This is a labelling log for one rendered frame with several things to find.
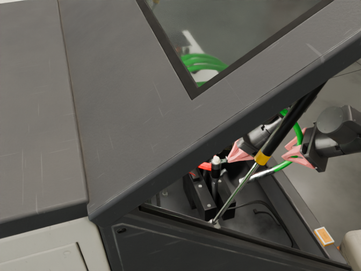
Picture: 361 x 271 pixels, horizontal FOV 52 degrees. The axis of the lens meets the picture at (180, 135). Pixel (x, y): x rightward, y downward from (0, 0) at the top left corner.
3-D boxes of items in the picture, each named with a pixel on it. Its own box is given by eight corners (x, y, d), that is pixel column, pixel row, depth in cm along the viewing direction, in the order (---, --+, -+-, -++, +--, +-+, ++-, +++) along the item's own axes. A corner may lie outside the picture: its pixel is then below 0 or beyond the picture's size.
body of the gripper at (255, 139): (233, 127, 100) (254, 111, 96) (259, 143, 105) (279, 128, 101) (238, 144, 95) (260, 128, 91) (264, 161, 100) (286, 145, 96)
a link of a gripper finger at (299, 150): (272, 156, 87) (307, 150, 80) (280, 133, 91) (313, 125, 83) (289, 173, 90) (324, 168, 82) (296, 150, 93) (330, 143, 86)
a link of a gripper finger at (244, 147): (214, 144, 104) (238, 125, 99) (231, 155, 107) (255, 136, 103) (217, 162, 99) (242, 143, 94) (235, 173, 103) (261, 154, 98)
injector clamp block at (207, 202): (232, 230, 120) (236, 201, 109) (203, 239, 118) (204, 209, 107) (198, 159, 144) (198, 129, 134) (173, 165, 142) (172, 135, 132)
